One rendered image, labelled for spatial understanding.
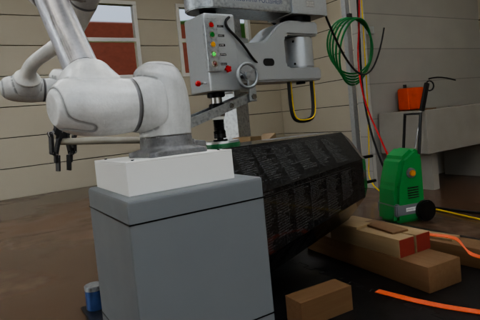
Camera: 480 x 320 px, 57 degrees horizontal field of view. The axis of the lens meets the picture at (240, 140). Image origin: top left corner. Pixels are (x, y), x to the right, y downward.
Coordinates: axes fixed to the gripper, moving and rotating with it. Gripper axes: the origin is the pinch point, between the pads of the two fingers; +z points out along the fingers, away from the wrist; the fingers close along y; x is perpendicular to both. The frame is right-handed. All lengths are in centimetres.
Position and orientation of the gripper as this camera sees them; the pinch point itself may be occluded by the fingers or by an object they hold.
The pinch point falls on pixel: (63, 163)
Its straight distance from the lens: 212.6
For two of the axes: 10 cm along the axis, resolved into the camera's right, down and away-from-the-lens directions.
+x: -7.7, 0.0, 6.3
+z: 0.2, 10.0, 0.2
